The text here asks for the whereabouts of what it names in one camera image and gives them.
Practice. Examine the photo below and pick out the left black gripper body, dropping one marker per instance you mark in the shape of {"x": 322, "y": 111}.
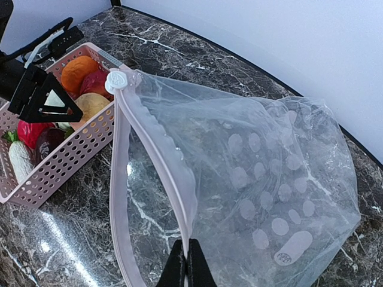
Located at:
{"x": 23, "y": 63}

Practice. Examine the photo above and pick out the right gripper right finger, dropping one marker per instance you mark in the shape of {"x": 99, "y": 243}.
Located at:
{"x": 198, "y": 272}

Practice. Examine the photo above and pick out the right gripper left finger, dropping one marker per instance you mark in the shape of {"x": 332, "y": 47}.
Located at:
{"x": 174, "y": 272}

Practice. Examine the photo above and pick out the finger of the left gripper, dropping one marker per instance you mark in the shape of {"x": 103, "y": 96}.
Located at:
{"x": 35, "y": 93}

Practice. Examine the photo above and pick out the red tomato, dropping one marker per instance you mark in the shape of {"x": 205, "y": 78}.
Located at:
{"x": 28, "y": 133}

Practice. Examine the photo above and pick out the dark red apple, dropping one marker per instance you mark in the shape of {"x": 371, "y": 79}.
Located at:
{"x": 49, "y": 140}

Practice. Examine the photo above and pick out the white wrinkled radish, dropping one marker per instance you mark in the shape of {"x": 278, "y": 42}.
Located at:
{"x": 20, "y": 156}

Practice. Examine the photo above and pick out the orange fruit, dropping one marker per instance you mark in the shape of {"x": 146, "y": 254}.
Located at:
{"x": 75, "y": 71}

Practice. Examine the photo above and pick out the yellow peach fruit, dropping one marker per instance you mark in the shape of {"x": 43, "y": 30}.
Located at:
{"x": 90, "y": 104}

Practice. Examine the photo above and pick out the pink perforated plastic basket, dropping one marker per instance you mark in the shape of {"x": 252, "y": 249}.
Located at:
{"x": 30, "y": 176}

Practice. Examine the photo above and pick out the red pomegranate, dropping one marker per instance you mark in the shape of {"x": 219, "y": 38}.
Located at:
{"x": 95, "y": 83}

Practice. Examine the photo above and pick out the clear zip top bag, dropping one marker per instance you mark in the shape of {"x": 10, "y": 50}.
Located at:
{"x": 267, "y": 187}

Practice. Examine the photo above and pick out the pale green radish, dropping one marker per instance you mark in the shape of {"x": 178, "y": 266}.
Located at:
{"x": 54, "y": 100}

